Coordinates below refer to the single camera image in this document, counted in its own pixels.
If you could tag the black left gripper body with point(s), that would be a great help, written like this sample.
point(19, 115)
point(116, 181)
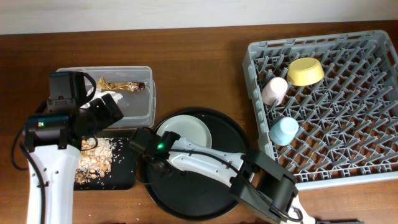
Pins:
point(101, 117)

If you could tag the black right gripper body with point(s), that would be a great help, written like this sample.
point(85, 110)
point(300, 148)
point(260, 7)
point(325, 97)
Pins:
point(164, 172)

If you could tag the gold snack wrapper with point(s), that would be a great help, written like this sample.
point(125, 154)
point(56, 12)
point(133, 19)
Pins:
point(102, 84)

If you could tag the food scraps and rice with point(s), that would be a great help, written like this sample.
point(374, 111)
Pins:
point(98, 160)

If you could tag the light grey plate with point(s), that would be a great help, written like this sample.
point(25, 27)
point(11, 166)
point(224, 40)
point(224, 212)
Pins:
point(189, 127)

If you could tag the blue plastic cup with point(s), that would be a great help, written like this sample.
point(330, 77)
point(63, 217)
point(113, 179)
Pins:
point(283, 132)

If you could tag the pink plastic cup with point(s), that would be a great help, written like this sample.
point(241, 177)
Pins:
point(275, 90)

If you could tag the yellow bowl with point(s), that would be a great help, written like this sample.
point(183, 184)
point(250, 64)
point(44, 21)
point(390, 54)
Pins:
point(305, 71)

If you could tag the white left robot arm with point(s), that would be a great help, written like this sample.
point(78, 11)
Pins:
point(52, 143)

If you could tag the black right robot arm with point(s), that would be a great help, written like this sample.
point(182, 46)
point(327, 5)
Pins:
point(255, 180)

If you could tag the grey dishwasher rack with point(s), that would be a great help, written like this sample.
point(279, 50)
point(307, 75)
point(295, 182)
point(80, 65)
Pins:
point(347, 121)

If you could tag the round black serving tray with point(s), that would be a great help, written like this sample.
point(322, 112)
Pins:
point(192, 196)

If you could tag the rectangular black tray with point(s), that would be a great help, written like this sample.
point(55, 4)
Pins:
point(124, 178)

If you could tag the clear plastic bin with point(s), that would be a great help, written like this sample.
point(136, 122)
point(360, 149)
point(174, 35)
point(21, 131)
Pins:
point(137, 107)

